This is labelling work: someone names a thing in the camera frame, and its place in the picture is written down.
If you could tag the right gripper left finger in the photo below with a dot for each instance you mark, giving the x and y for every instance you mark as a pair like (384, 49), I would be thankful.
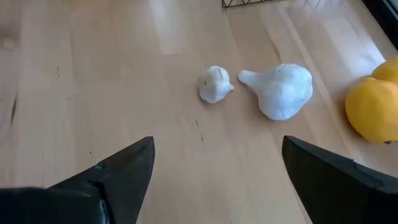
(124, 186)

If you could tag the large white garlic bulb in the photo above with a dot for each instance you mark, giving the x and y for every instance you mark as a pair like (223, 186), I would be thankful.
(280, 93)

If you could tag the small white garlic clove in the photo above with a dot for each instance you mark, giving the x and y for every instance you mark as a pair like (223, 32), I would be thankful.
(214, 85)

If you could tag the yellow lemon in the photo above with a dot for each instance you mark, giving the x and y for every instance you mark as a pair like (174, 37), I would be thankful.
(373, 112)

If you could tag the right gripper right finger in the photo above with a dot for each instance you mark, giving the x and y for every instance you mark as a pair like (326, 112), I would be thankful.
(335, 193)

